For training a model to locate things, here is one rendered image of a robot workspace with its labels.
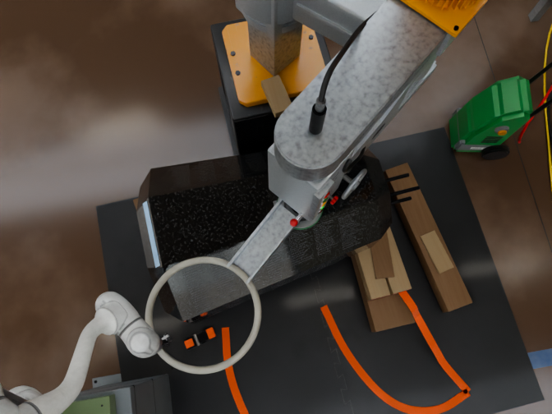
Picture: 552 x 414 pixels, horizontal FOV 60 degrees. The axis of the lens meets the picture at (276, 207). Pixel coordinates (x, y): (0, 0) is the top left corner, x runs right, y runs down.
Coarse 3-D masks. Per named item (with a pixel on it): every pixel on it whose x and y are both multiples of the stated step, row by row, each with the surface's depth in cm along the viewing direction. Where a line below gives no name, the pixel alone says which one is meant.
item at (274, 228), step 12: (276, 204) 204; (276, 216) 208; (288, 216) 207; (264, 228) 209; (276, 228) 208; (288, 228) 203; (252, 240) 210; (264, 240) 209; (276, 240) 208; (240, 252) 206; (252, 252) 209; (264, 252) 208; (228, 264) 206; (240, 264) 210; (252, 264) 209; (252, 276) 204
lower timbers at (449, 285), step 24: (408, 168) 306; (408, 192) 302; (408, 216) 298; (432, 216) 298; (432, 264) 290; (360, 288) 294; (432, 288) 296; (456, 288) 286; (384, 312) 280; (408, 312) 280
